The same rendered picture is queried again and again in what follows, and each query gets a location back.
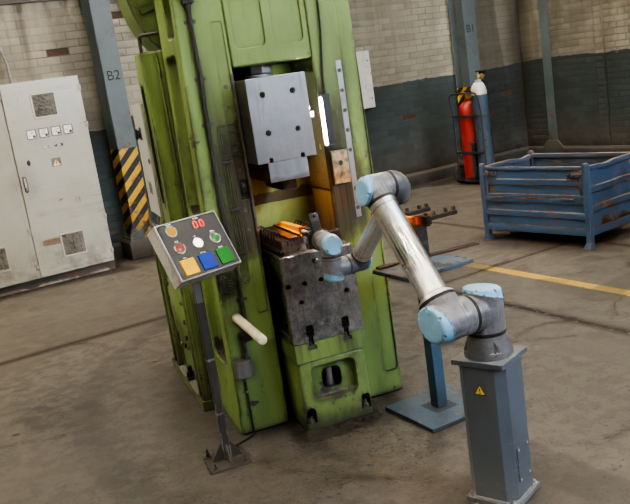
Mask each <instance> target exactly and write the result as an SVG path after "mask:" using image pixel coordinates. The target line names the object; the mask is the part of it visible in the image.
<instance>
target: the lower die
mask: <svg viewBox="0 0 630 504"><path fill-rule="evenodd" d="M276 224H279V223H276ZM276 224H273V226H270V227H266V228H268V229H271V230H273V231H275V232H277V233H280V235H281V237H279V234H278V236H277V235H276V234H275V236H274V238H275V244H276V247H277V249H279V250H281V251H283V252H284V254H290V253H294V252H299V251H303V250H308V248H309V245H308V241H307V239H306V242H304V239H303V236H301V234H300V233H297V232H295V231H292V230H289V229H287V228H284V227H282V226H279V225H276ZM306 243H307V245H308V248H307V247H306ZM298 248H299V249H300V250H299V251H298Z"/></svg>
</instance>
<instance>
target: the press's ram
mask: <svg viewBox="0 0 630 504"><path fill-rule="evenodd" d="M234 82H235V88H236V95H237V101H238V107H239V113H240V119H241V125H242V131H243V137H244V143H245V150H246V156H247V162H248V163H249V164H255V165H262V164H268V163H270V162H279V161H284V160H290V159H295V158H301V156H303V157H306V156H311V155H316V148H315V141H314V134H313V127H312V120H311V117H314V112H313V111H310V106H309V100H308V93H307V86H306V79H305V72H304V71H300V72H294V73H287V74H280V75H273V76H267V77H260V78H253V79H246V80H240V81H234Z"/></svg>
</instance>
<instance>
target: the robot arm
mask: <svg viewBox="0 0 630 504"><path fill-rule="evenodd" d="M355 189H356V190H355V193H356V198H357V201H358V203H359V204H360V205H362V206H368V208H369V210H370V212H372V216H371V218H370V220H369V222H368V224H367V226H366V227H365V229H364V231H363V233H362V235H361V237H360V239H359V240H358V242H357V244H356V246H355V247H354V249H353V250H352V252H351V254H347V255H344V256H341V250H342V241H341V239H340V238H339V237H338V236H337V235H335V234H332V233H329V232H326V231H324V230H322V228H321V224H320V221H319V217H318V213H316V212H315V213H309V215H308V220H309V224H310V228H311V230H308V231H307V230H304V229H303V230H301V235H302V236H303V239H304V242H306V239H307V241H308V245H309V248H308V245H307V243H306V247H307V248H308V249H315V250H317V251H319V250H320V252H321V259H322V266H323V274H324V279H325V280H326V281H328V282H339V281H342V280H344V276H346V275H349V274H352V273H356V272H359V271H364V270H366V269H368V268H370V267H371V265H372V254H373V252H374V251H375V249H376V247H377V245H378V244H379V242H380V240H381V238H382V237H383V235H384V236H385V237H386V239H387V241H388V243H389V245H390V247H391V248H392V250H393V252H394V254H395V256H396V257H397V259H398V261H399V263H400V265H401V266H402V268H403V270H404V272H405V274H406V275H407V277H408V279H409V281H410V283H411V284H412V286H413V288H414V290H415V292H416V293H417V295H418V297H419V299H420V305H419V310H420V312H419V314H418V317H419V318H418V325H419V328H420V330H421V332H422V334H424V337H425V338H426V339H427V340H428V341H429V342H431V343H433V344H437V345H441V344H445V343H450V342H452V341H454V340H457V339H460V338H463V337H465V336H467V338H466V342H465V346H464V356H465V357H466V358H467V359H469V360H472V361H478V362H491V361H498V360H502V359H505V358H508V357H510V356H511V355H512V354H513V353H514V347H513V344H512V342H511V340H510V338H509V336H508V334H507V331H506V321H505V311H504V301H503V294H502V289H501V287H499V286H498V285H495V284H490V283H475V284H469V285H465V286H464V287H463V288H462V294H463V295H461V296H457V294H456V292H455V290H454V289H453V288H449V287H446V285H445V284H444V282H443V280H442V278H441V277H440V275H439V273H438V271H437V269H436V268H435V266H434V264H433V262H432V261H431V259H430V257H429V255H428V254H427V252H426V250H425V248H424V247H423V245H422V243H421V241H420V240H419V238H418V236H417V234H416V233H415V231H414V229H413V227H412V226H411V224H410V222H409V220H408V219H407V217H406V215H405V213H404V212H403V210H402V208H401V206H400V205H403V204H405V203H406V202H407V201H408V199H409V197H410V194H411V185H410V182H409V180H408V179H407V177H406V176H405V175H404V174H402V173H401V172H398V171H395V170H388V171H385V172H380V173H376V174H371V175H366V176H364V177H361V178H360V179H359V180H358V181H357V183H356V188H355ZM311 247H312V248H311Z"/></svg>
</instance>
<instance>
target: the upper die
mask: <svg viewBox="0 0 630 504"><path fill-rule="evenodd" d="M248 168H249V174H250V178H252V179H256V180H260V181H264V182H269V183H275V182H280V181H285V180H291V179H296V178H301V177H306V176H310V173H309V166H308V159H307V156H306V157H303V156H301V158H295V159H290V160H284V161H279V162H270V163H268V164H262V165H255V164H249V163H248Z"/></svg>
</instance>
